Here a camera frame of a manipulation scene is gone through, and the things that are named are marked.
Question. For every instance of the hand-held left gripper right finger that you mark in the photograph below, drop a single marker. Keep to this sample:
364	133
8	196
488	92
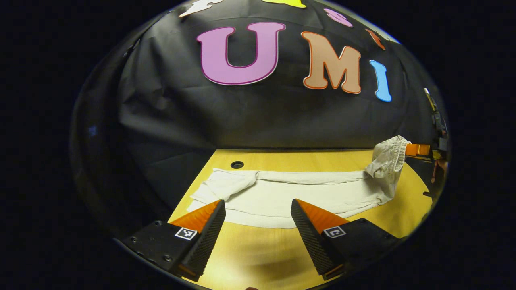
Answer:
308	235

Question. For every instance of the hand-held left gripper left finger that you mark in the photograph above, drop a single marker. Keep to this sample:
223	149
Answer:
209	237

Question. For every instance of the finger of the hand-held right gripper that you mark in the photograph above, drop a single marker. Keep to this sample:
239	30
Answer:
417	150

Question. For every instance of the white jeans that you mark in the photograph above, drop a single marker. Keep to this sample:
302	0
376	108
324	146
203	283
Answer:
306	193

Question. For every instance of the black backdrop cloth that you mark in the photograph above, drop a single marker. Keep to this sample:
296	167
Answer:
262	117

